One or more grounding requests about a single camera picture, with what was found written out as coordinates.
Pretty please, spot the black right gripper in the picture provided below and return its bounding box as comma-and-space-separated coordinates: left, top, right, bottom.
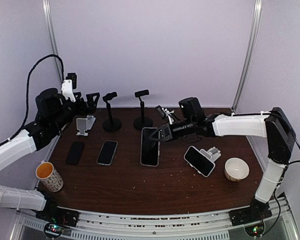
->
148, 117, 196, 142

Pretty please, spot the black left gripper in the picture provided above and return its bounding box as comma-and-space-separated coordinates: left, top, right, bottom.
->
50, 91, 100, 132

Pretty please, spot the smartphone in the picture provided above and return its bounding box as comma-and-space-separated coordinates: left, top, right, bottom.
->
140, 127, 160, 167
96, 140, 118, 166
183, 146, 216, 177

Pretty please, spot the black round-base phone stand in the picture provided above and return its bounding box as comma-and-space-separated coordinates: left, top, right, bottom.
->
133, 89, 153, 130

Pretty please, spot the white folding phone stand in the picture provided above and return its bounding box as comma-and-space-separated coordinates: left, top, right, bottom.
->
76, 115, 96, 137

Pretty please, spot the black round-base stand front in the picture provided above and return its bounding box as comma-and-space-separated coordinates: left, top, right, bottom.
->
102, 91, 122, 132

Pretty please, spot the black smartphone no case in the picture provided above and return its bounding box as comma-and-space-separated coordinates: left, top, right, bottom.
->
65, 141, 85, 165

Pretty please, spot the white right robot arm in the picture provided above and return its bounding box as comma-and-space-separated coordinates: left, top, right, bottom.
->
148, 97, 298, 221

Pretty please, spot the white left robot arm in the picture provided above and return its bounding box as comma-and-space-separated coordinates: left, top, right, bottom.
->
0, 88, 100, 222

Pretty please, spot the floral mug yellow inside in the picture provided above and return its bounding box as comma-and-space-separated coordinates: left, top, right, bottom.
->
35, 161, 64, 193

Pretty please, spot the white ceramic bowl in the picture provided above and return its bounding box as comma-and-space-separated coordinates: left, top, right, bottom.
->
224, 157, 250, 182

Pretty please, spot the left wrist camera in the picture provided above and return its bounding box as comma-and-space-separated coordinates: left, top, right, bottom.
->
61, 72, 77, 102

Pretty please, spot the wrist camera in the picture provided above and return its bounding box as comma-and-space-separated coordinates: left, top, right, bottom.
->
155, 105, 177, 125
61, 72, 77, 102

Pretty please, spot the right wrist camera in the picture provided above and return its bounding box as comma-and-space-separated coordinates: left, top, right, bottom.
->
155, 105, 177, 125

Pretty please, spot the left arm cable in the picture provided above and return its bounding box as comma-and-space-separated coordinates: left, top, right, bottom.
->
4, 53, 66, 141

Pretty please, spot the left aluminium frame post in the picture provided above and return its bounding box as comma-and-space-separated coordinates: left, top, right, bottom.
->
42, 0, 63, 85

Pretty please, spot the aluminium frame post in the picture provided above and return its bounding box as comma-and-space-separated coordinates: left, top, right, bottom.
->
42, 0, 63, 85
231, 0, 263, 113

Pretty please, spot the front aluminium rail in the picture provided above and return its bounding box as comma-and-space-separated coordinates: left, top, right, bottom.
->
10, 197, 300, 240

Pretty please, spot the right aluminium frame post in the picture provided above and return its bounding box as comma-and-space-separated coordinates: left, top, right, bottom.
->
231, 0, 263, 113

